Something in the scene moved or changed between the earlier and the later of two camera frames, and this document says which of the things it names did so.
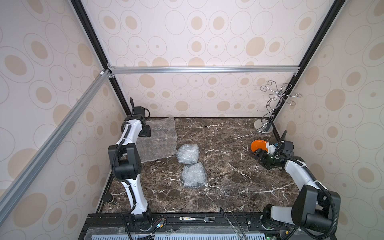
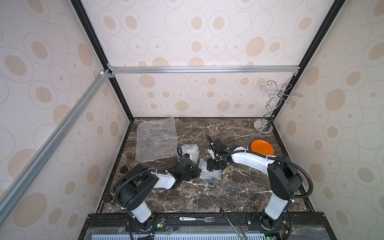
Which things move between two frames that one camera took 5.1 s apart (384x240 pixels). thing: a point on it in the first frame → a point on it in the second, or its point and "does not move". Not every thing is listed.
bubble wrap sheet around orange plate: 162,142 does not move
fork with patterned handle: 207,219 does not move
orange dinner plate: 258,144 does not move
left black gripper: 147,131 → 196,173
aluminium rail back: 202,69 does not move
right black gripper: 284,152 → 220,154
